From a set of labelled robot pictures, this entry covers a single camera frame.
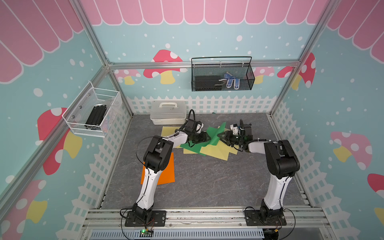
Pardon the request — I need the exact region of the large green paper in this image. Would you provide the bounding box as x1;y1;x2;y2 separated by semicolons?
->
201;122;227;147

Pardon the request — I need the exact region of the orange paper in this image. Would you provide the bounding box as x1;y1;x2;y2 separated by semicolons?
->
158;153;175;185

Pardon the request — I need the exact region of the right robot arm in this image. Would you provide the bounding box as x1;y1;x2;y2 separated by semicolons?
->
218;120;300;228

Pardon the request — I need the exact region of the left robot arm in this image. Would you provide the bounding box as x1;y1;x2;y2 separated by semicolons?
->
120;109;211;227

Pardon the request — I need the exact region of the right yellow paper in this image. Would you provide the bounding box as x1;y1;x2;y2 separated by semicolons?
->
200;141;238;161

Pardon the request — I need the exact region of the yellow paper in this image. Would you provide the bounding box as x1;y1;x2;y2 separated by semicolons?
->
200;141;238;161
161;127;187;148
183;149;196;154

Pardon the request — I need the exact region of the small green paper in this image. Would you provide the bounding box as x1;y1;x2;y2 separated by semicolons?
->
180;142;209;156

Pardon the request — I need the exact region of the middle yellow paper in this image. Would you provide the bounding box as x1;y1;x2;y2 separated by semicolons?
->
183;149;196;154

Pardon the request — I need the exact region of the left yellow paper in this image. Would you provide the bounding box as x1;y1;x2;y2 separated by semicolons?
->
161;127;187;148

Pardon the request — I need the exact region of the white plastic storage box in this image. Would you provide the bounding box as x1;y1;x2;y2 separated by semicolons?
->
150;100;187;125

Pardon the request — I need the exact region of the blue white item in basket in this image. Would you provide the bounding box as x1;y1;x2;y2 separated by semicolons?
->
217;72;241;90

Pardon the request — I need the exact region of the black box in white basket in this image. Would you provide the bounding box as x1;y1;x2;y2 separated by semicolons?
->
85;105;107;130

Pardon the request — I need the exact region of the small green circuit board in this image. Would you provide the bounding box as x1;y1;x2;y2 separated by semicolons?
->
140;229;154;238

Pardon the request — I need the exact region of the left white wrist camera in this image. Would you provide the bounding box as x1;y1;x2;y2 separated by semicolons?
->
195;121;204;133

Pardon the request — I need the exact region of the black wire wall basket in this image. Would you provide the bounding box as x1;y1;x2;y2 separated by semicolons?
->
191;56;256;92

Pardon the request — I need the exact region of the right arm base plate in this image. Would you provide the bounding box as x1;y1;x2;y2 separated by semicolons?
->
244;209;287;228

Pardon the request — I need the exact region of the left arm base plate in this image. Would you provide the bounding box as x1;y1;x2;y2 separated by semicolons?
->
123;211;167;227

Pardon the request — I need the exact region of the white wire wall basket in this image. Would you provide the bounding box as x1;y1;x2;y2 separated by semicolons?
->
62;82;123;138

